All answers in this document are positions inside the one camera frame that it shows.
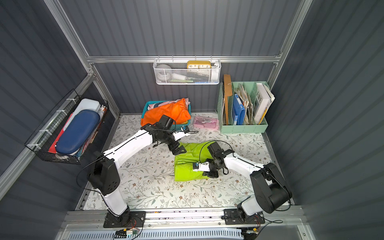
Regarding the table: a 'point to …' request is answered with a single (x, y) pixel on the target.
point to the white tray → (84, 104)
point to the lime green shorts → (196, 152)
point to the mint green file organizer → (251, 87)
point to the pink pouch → (206, 122)
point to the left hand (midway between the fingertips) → (183, 144)
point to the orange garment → (178, 111)
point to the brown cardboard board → (228, 90)
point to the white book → (264, 97)
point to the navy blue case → (78, 132)
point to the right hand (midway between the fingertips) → (208, 169)
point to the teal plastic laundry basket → (152, 104)
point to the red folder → (52, 149)
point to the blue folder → (238, 111)
